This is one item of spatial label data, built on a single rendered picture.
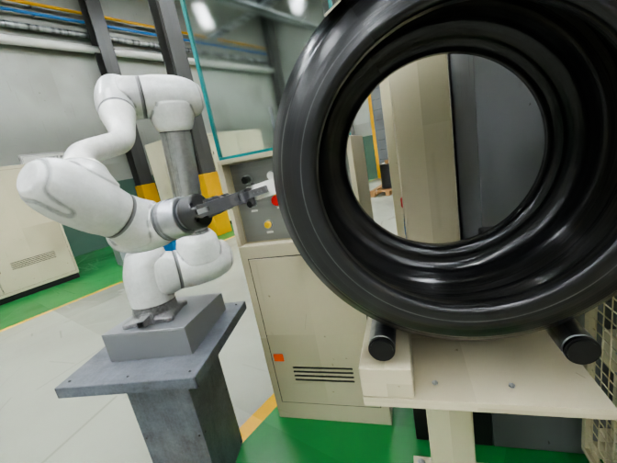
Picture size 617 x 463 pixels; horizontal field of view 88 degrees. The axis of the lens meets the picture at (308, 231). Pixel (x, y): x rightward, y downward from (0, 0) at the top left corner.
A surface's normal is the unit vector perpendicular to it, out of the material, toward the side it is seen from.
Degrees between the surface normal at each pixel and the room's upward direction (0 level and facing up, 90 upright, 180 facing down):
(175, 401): 90
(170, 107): 103
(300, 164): 88
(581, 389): 0
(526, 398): 0
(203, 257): 94
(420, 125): 90
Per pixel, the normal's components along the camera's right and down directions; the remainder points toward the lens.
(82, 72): 0.79, 0.00
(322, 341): -0.26, 0.28
